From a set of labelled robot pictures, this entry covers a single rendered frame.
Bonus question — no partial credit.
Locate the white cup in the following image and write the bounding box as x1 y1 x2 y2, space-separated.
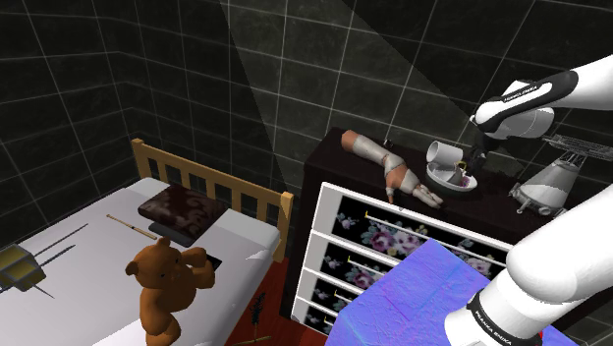
425 140 466 186

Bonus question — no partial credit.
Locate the white bowl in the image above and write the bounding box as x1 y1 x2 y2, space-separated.
425 161 479 194

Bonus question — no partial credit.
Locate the grey cone space capsule model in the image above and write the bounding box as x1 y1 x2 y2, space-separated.
508 133 613 217

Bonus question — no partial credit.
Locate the mannequin arm with grey sleeve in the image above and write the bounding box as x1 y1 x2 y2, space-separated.
340 129 445 210

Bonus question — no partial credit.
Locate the floral chest of drawers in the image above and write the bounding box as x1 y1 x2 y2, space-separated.
279 126 613 336

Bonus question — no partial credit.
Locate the blue purple robot stand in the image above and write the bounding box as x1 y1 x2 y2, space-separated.
324 238 582 346

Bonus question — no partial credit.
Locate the black feather brush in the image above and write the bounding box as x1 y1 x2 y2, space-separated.
248 291 268 337

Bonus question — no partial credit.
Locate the wooden stick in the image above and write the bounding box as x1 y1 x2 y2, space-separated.
232 334 274 346
105 213 159 241

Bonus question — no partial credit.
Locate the dark brown patterned pillow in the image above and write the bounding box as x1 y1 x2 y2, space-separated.
137 183 229 241

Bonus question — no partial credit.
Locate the brown teddy bear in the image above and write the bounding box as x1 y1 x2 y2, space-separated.
125 236 217 346

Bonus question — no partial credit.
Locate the wooden bed with white mattress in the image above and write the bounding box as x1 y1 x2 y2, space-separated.
0 138 295 346

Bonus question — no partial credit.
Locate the gold satellite model with rods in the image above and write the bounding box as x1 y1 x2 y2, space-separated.
0 221 90 300

